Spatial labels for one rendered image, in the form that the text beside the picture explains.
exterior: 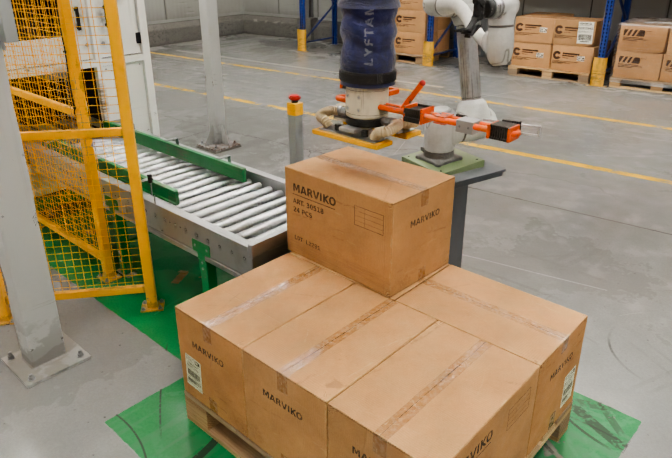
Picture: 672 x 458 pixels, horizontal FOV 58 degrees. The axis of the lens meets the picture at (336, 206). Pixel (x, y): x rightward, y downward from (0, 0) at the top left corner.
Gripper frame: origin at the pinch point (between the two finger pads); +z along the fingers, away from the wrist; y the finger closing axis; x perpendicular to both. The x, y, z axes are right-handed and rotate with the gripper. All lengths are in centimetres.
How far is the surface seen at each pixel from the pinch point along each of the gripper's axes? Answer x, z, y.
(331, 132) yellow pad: 34, 35, 46
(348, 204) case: 19, 42, 70
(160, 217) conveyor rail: 134, 57, 105
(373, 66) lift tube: 17.9, 29.2, 18.4
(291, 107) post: 119, -24, 60
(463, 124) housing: -19.9, 25.7, 34.5
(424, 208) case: -5, 24, 71
